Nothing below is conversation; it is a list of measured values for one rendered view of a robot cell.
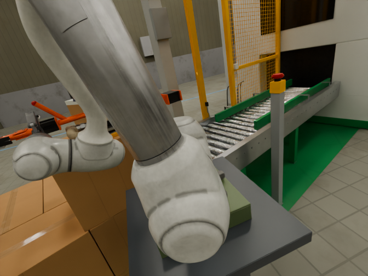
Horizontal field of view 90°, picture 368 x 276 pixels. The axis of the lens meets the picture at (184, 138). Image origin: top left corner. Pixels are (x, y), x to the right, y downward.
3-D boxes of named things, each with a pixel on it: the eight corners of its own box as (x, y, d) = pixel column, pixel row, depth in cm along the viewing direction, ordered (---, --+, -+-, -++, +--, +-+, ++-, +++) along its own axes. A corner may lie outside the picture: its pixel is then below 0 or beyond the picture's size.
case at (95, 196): (155, 157, 153) (142, 111, 137) (182, 177, 120) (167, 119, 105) (78, 194, 126) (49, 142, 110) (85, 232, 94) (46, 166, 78)
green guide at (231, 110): (285, 85, 281) (285, 79, 278) (292, 85, 273) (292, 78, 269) (210, 121, 202) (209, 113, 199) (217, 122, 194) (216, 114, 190)
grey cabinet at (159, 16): (170, 38, 220) (164, 8, 208) (172, 37, 216) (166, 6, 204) (155, 40, 210) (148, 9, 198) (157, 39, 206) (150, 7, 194)
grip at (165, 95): (173, 98, 101) (172, 90, 99) (182, 99, 94) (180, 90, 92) (160, 103, 97) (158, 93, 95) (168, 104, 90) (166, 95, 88)
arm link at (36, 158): (16, 167, 56) (68, 165, 63) (5, 191, 43) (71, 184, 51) (16, 132, 54) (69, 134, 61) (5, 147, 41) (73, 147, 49)
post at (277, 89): (275, 199, 158) (275, 79, 118) (283, 203, 152) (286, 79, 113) (270, 204, 154) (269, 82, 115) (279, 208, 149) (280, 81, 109)
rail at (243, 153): (333, 96, 239) (335, 81, 232) (338, 96, 235) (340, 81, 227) (203, 190, 125) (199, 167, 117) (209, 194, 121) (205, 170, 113)
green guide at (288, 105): (327, 84, 240) (327, 77, 236) (337, 84, 232) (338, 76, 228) (253, 130, 161) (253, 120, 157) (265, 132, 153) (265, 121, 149)
